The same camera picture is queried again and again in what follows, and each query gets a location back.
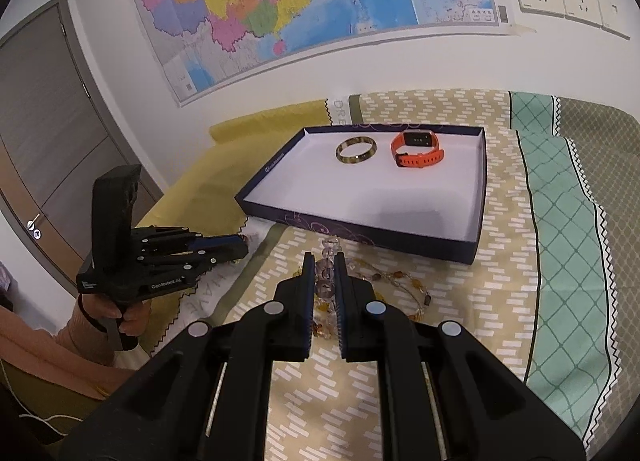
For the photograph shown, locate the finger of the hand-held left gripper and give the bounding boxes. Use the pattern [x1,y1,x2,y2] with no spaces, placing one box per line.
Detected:
[131,225,249,254]
[137,243,248,283]

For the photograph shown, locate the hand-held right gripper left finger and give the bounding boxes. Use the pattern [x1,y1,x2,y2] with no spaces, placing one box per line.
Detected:
[60,251,317,461]

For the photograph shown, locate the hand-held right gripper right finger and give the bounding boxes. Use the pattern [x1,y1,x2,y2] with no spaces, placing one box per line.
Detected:
[333,251,587,461]

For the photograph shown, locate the clear and amber bead necklace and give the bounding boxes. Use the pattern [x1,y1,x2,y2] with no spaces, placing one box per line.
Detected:
[295,236,433,339]

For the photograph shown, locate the dark blue cardboard box tray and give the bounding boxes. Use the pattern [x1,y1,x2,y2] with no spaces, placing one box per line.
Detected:
[235,125,488,266]

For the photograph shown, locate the person's left forearm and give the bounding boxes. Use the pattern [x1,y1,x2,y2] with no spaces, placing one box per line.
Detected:
[0,298,126,394]

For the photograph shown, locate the person's left hand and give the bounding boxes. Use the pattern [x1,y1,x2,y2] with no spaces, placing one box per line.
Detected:
[74,291,152,339]

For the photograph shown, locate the yellow blanket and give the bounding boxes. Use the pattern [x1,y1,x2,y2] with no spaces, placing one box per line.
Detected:
[132,98,332,357]

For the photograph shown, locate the grey brown door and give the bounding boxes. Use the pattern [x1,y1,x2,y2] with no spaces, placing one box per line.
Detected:
[0,0,167,292]

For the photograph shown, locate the brown patterned bangle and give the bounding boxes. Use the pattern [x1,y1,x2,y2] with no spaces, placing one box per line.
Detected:
[335,136,377,165]

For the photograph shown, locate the orange smart watch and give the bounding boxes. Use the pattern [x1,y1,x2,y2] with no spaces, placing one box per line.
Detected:
[390,130,446,168]

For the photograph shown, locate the person's olive clothing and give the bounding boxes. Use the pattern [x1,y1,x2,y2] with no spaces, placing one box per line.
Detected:
[0,366,126,461]

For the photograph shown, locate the white cable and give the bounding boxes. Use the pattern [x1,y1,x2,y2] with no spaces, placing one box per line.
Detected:
[0,356,67,437]

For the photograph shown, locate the colourful wall map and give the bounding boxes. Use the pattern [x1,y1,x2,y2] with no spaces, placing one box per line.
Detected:
[125,0,513,107]

